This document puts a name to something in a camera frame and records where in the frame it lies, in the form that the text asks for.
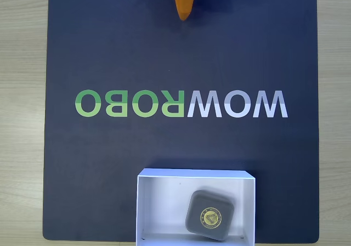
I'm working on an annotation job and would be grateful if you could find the grey square case gold emblem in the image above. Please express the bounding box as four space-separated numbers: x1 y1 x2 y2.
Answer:
185 189 235 241

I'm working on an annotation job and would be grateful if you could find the dark mat WOWROBO print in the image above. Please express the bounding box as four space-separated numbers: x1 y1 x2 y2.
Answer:
42 0 320 243

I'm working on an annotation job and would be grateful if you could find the white cardboard box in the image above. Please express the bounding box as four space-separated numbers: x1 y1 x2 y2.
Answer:
136 168 256 246

